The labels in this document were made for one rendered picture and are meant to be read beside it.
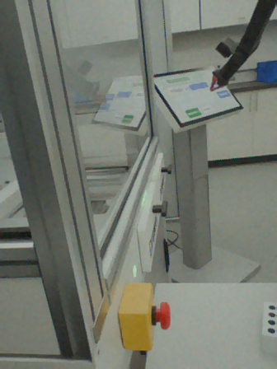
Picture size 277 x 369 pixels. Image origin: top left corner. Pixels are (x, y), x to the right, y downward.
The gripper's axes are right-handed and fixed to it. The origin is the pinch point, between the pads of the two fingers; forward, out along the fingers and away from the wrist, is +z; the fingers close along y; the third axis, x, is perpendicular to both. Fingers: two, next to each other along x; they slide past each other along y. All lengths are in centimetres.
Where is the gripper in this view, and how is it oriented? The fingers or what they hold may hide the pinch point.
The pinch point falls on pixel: (211, 89)
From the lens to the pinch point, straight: 154.2
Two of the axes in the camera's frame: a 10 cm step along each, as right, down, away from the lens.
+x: 5.2, 8.3, -2.0
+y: -7.4, 3.2, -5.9
